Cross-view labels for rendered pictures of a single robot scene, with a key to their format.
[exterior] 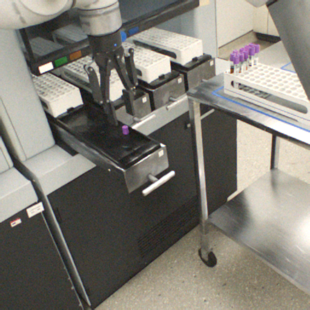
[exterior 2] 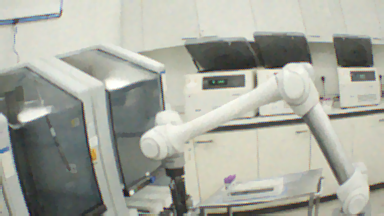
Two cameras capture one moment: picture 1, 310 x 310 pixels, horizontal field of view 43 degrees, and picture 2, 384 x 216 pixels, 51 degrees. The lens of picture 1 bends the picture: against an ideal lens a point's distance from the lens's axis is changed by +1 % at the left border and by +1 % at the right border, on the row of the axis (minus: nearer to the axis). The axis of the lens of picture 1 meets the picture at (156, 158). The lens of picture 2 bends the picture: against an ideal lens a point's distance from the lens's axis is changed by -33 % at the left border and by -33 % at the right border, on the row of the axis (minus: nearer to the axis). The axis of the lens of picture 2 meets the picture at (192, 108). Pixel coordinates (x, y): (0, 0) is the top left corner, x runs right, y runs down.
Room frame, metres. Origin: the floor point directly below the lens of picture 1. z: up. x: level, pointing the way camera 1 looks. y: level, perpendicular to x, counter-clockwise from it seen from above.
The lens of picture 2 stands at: (-0.92, 1.29, 1.55)
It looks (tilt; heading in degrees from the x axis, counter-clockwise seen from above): 7 degrees down; 324
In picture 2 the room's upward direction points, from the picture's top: 7 degrees counter-clockwise
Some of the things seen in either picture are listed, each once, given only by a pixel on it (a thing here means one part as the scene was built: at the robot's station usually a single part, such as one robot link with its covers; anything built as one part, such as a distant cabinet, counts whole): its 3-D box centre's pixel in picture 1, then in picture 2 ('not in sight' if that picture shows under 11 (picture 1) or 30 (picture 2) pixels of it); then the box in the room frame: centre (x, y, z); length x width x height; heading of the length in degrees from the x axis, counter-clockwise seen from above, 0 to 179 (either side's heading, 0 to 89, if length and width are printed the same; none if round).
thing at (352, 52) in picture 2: not in sight; (357, 68); (1.57, -2.60, 1.25); 0.62 x 0.56 x 0.69; 125
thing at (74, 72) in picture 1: (95, 78); (131, 207); (1.20, 0.16, 0.83); 0.30 x 0.10 x 0.06; 36
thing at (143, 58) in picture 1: (131, 61); (141, 200); (1.29, 0.03, 0.83); 0.30 x 0.10 x 0.06; 36
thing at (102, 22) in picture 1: (100, 17); (173, 159); (0.89, 0.07, 1.11); 0.09 x 0.09 x 0.06
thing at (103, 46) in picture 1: (107, 49); (176, 177); (0.89, 0.07, 1.04); 0.08 x 0.07 x 0.09; 126
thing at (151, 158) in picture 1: (78, 123); not in sight; (1.02, 0.21, 0.78); 0.73 x 0.14 x 0.09; 36
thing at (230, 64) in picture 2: not in sight; (225, 74); (2.73, -1.76, 1.22); 0.62 x 0.56 x 0.64; 124
